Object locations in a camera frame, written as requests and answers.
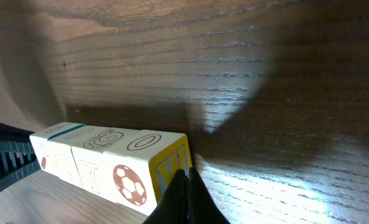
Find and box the wooden block hourglass print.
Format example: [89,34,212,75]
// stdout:
[65,126,137,196]

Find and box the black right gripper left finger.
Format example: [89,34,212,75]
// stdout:
[143,169,187,224]

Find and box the wooden block hammer print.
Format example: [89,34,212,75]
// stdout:
[29,122,83,177]

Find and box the wooden block soccer ball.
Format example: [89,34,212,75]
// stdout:
[100,130,192,215]

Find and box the wooden block number eight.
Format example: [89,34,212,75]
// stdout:
[48,124,95,187]

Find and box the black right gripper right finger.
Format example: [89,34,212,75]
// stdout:
[187,167,230,224]

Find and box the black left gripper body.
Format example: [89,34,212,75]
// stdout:
[0,123,40,192]

